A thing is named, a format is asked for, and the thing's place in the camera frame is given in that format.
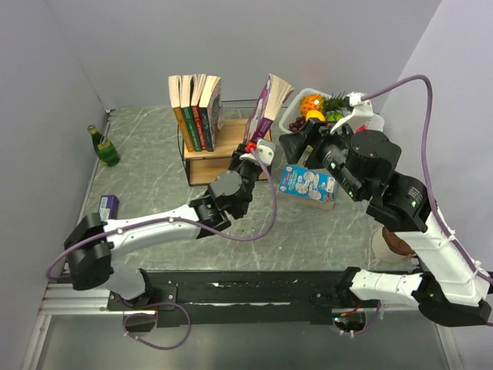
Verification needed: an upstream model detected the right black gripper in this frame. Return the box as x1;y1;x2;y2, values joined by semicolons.
277;116;367;201

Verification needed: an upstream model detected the purple 117-Storey Treehouse book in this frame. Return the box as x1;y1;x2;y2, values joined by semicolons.
243;74;294;143

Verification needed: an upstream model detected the red 13-Storey Treehouse book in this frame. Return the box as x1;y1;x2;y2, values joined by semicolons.
190;74;207;150

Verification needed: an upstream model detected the green 104-Storey Treehouse book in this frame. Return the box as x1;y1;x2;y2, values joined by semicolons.
180;75;203;152

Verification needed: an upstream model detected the orange Treehouse book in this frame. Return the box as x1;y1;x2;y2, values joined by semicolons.
168;75;194;152

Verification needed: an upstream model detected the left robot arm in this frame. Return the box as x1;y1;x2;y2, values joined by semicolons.
64;140;275;310

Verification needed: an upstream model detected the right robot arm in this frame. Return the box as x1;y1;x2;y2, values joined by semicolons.
280;119;492;327

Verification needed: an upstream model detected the dark grape bunch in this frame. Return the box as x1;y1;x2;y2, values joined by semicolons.
288;116;306;133

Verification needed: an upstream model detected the white plastic fruit basket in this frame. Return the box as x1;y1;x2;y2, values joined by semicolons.
279;88;384;133

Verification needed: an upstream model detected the orange mango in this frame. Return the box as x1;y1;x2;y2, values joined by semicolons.
306;109;325;121

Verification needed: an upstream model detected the small pineapple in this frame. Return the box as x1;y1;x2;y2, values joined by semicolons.
300;93;344;116

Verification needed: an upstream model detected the green apple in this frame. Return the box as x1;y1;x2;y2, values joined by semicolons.
327;112;344;123

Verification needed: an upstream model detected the blue cartoon book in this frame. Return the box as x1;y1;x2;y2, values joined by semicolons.
278;164;337;209

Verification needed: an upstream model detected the green glass bottle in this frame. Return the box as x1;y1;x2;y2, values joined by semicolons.
87;125;120;167

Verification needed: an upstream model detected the dark blue book at left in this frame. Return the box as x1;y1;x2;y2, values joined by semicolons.
98;194;119;221

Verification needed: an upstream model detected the brown round object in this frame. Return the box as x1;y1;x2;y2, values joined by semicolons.
371;227;414;264

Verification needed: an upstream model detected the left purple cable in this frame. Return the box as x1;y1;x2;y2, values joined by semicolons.
45;144;278;281

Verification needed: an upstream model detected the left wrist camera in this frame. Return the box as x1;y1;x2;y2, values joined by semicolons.
240;139;276;167

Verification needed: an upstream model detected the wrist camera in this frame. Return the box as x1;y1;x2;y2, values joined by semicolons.
240;139;276;167
330;92;374;134

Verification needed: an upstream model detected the wood and wire shelf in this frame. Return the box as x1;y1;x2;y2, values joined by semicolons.
179;100;253;187

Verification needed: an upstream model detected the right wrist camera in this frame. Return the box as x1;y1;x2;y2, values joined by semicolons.
330;92;374;134

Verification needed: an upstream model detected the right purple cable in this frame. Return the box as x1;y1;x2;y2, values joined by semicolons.
361;74;493;286

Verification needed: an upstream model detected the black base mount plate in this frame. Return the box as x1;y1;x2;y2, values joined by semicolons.
106;270;386;328

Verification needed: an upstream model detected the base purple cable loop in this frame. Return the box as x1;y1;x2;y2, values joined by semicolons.
122;301;192;351

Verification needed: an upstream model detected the aluminium rail frame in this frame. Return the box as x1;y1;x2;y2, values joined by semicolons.
23;284;464;369

